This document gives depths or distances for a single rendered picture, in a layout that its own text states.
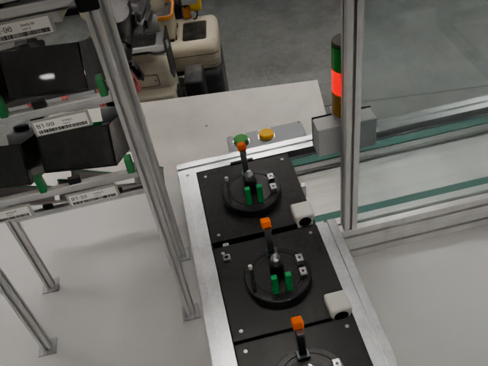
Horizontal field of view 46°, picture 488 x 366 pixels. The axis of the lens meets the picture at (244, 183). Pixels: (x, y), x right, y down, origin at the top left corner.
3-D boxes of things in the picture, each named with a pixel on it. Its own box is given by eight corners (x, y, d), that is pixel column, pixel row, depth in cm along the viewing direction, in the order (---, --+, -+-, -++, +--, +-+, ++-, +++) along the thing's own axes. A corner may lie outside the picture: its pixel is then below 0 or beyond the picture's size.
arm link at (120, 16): (153, 16, 131) (117, 6, 131) (151, -18, 120) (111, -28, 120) (137, 59, 127) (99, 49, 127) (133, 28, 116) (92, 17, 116)
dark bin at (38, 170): (21, 148, 125) (13, 115, 123) (79, 141, 125) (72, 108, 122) (-42, 192, 99) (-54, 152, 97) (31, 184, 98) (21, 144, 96)
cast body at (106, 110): (115, 128, 125) (108, 97, 123) (133, 127, 125) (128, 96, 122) (100, 139, 118) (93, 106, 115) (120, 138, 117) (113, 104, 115)
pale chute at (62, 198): (53, 203, 141) (51, 185, 141) (105, 198, 140) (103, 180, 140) (-3, 208, 113) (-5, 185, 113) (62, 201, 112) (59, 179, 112)
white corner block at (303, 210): (290, 216, 134) (290, 203, 131) (309, 211, 134) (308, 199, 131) (295, 230, 130) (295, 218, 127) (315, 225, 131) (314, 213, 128)
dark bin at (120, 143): (88, 133, 126) (82, 100, 124) (147, 126, 126) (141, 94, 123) (44, 173, 100) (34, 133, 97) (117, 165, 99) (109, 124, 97)
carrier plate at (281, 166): (197, 179, 146) (196, 173, 145) (287, 158, 148) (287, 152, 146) (213, 249, 129) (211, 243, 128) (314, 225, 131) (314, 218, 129)
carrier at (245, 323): (213, 254, 128) (205, 217, 119) (316, 229, 130) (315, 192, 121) (234, 348, 111) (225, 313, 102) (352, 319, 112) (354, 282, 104)
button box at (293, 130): (229, 152, 160) (226, 136, 155) (301, 136, 161) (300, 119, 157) (234, 168, 155) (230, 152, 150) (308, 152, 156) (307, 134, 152)
